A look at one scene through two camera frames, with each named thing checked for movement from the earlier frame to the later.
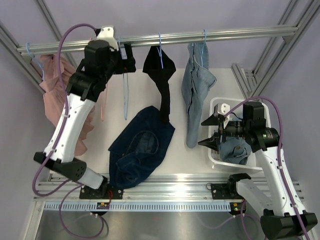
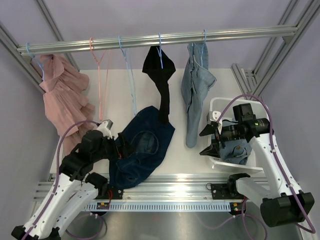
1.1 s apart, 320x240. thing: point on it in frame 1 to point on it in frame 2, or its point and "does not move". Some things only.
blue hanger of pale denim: x=205 y=33 does not move
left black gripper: x=125 y=65 to x=125 y=150
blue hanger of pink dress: x=34 y=58 does not move
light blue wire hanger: x=126 y=85 to x=127 y=54
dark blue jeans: x=138 y=148 does not move
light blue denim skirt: x=234 y=150 does not move
